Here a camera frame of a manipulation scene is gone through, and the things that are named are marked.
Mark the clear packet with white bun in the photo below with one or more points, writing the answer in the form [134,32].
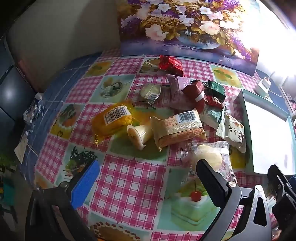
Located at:
[208,151]

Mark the white paper slip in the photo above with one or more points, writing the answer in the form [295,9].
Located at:
[21,148]

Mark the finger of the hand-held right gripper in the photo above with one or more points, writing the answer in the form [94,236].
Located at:
[282,180]

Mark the green and silver foil packet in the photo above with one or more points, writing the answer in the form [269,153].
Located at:
[211,115]

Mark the pale pudding cup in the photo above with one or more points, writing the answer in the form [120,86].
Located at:
[138,135]

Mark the pink checkered tablecloth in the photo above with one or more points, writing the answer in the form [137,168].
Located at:
[129,185]

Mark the pink snack packet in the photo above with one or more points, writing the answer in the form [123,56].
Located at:
[179,92]

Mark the orange transparent snack packet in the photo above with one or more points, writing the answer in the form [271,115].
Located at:
[113,122]

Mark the crumpled wrapper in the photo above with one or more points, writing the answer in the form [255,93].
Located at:
[32,111]

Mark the floral painting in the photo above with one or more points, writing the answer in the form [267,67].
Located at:
[185,27]

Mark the white socket cube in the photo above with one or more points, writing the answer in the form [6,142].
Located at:
[263,87]

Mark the dark red packet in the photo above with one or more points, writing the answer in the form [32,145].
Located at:
[195,92]

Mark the white box with teal edge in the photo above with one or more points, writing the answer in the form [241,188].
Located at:
[268,129]

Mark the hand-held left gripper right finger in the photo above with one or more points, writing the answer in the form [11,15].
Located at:
[212,183]

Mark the bright red snack packet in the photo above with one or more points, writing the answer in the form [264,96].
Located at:
[172,64]

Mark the white packet with orange print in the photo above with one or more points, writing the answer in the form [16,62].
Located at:
[231,132]

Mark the brown bread packet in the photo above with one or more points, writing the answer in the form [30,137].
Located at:
[180,131]

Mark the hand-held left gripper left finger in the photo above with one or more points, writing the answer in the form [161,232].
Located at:
[84,185]

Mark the round green cake in wrapper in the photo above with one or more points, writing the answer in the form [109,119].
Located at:
[149,90]

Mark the white plug-in lamp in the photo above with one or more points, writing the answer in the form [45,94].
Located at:
[271,75]

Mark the small red candy packet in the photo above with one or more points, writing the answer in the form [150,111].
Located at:
[214,102]

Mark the dark blue furniture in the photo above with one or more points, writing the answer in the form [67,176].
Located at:
[13,92]

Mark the dark green snack packet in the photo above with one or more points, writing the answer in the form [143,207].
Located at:
[216,89]

